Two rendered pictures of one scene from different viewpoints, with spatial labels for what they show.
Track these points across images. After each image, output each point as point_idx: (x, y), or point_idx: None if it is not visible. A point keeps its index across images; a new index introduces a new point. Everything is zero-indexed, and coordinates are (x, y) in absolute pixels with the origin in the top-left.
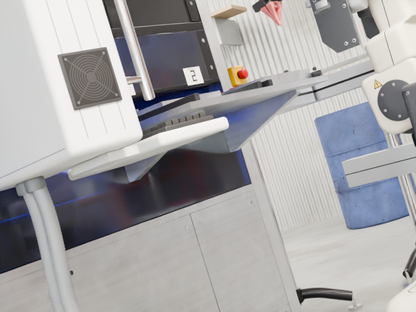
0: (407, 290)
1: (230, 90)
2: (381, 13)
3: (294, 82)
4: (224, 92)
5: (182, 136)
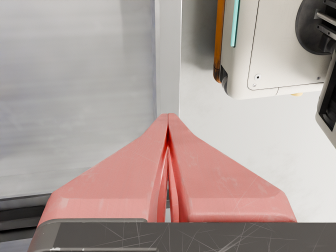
0: (245, 84)
1: (48, 192)
2: None
3: (179, 85)
4: (24, 194)
5: None
